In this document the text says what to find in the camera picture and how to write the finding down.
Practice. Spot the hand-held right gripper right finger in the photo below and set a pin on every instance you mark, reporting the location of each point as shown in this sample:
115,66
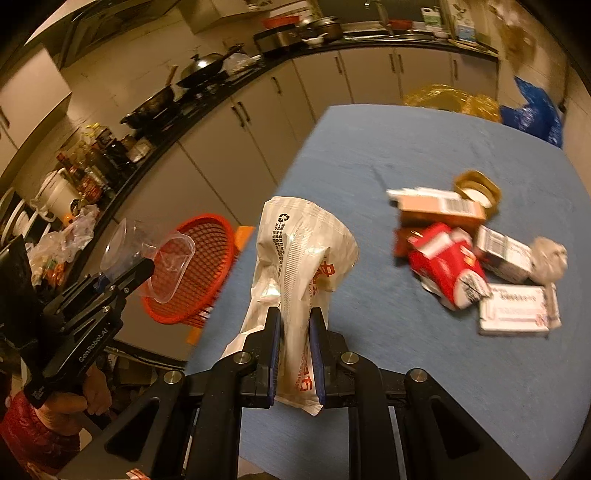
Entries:
316,350

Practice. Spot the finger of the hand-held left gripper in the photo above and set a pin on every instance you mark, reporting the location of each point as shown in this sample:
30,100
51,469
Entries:
136,278
90,286

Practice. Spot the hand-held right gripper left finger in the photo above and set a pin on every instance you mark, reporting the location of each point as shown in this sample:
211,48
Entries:
275,350

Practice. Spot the clear plastic cup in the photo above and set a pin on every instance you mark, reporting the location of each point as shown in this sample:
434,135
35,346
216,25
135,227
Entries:
115,249

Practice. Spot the clear plastic container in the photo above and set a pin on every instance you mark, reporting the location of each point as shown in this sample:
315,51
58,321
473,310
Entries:
173,272

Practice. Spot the red plastic basket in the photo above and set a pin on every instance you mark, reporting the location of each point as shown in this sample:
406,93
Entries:
210,240

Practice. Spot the white snack bag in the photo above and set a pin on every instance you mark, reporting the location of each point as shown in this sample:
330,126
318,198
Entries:
295,249

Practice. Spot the red white carton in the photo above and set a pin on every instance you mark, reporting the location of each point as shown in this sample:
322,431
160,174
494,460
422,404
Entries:
443,267

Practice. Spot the orange barcode box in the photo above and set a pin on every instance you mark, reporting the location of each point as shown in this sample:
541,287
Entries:
429,214

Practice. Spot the white barcode medicine box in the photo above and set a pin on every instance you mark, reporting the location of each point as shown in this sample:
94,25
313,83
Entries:
503,254

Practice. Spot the white tissue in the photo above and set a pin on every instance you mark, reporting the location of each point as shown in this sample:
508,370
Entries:
549,258

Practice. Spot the person's left hand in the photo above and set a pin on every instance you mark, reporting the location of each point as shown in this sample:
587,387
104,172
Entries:
94,392

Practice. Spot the crumpled white plastic bags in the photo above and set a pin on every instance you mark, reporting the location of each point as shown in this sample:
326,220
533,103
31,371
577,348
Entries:
78,228

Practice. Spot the orange fruit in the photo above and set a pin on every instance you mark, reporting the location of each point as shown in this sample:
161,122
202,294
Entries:
70,218

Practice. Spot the blue table cover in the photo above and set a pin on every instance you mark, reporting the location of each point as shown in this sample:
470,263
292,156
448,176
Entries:
392,360

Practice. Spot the white rice cooker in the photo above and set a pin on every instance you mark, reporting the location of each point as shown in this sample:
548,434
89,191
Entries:
57,194

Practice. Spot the dish rack with white plates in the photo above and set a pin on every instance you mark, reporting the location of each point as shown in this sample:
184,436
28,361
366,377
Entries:
16,217

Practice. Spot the row of sauce bottles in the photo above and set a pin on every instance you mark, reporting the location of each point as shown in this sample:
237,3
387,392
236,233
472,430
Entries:
92,161

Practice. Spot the red white plastic bag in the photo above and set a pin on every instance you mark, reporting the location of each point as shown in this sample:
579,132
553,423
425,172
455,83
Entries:
137,474

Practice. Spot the dark brown small box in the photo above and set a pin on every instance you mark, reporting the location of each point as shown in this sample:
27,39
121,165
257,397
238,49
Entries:
402,242

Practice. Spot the black wok with food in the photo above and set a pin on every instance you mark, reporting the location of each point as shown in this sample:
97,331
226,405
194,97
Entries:
152,108

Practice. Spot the grey kitchen base cabinets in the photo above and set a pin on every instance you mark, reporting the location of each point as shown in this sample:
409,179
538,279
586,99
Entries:
258,129

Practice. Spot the white flat box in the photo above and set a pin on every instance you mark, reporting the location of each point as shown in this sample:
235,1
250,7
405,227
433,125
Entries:
512,309

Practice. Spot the wok with metal lid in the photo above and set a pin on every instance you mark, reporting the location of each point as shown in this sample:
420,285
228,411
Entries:
205,64

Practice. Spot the gold jar lid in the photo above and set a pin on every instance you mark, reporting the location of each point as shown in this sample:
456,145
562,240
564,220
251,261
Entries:
464,181

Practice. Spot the clear plastic bag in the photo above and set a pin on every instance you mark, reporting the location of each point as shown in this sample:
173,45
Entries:
240,62

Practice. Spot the range hood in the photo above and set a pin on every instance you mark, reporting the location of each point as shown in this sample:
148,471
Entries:
115,27

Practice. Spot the silver rectangular cooker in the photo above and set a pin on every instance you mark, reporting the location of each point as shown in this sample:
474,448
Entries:
277,40

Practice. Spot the yellow plastic bag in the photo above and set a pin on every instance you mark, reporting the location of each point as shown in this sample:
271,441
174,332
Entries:
438,97

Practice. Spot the red plastic colander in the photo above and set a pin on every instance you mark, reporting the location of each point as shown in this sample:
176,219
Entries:
281,21

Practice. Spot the white bowl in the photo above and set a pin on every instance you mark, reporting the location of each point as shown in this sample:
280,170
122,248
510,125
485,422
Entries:
314,41

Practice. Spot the black cooking pot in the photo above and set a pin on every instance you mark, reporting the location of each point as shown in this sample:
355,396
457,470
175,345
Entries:
328,30

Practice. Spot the blue plastic bag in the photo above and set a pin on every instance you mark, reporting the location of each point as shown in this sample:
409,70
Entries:
535,115

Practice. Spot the red bowl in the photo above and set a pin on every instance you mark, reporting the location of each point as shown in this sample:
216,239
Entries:
398,24

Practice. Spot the metal sink faucet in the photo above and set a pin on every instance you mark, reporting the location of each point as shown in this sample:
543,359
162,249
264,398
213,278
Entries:
385,18

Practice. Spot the white jug green label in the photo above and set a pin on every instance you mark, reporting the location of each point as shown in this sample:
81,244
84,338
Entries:
431,18

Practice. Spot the white bottle blue label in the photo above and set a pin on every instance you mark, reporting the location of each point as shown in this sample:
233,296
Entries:
465,25

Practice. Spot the grey wall cabinet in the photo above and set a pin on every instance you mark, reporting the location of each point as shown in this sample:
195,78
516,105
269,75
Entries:
32,97

